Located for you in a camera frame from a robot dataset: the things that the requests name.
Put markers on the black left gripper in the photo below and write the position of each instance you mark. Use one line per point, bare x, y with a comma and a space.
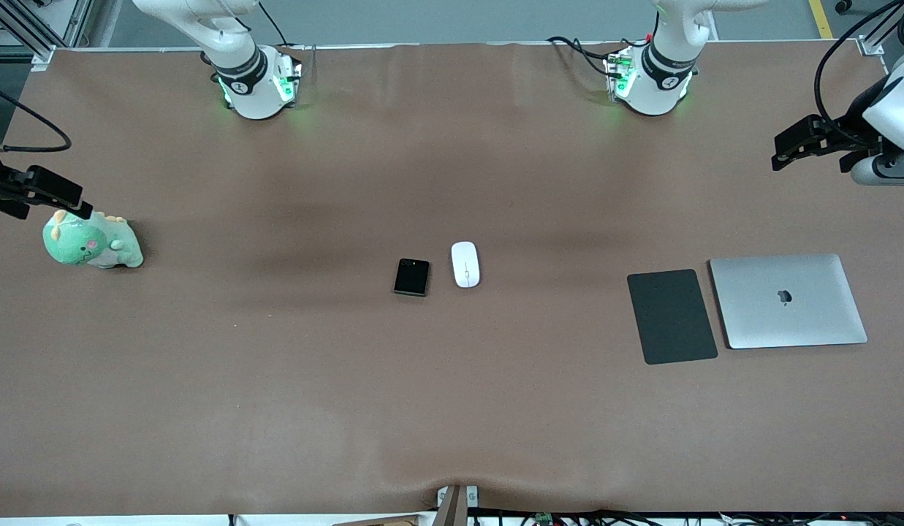
851, 129

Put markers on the white computer mouse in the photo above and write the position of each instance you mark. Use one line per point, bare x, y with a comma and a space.
465, 264

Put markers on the black phone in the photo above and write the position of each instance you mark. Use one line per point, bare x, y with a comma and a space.
411, 277

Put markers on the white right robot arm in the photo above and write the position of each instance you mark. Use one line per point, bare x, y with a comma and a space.
247, 80

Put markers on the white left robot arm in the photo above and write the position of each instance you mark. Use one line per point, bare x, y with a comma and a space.
660, 80

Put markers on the dark grey mouse pad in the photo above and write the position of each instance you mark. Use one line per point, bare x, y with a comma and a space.
671, 316

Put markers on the green plush dinosaur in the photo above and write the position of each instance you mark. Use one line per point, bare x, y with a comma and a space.
86, 245

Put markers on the silver closed laptop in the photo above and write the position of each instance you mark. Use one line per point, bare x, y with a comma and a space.
788, 301

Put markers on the brown table cover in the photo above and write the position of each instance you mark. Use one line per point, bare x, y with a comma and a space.
452, 409

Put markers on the aluminium frame profile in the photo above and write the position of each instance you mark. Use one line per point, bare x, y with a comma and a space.
35, 29
879, 33

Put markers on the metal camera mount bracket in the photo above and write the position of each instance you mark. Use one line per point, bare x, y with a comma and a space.
455, 504

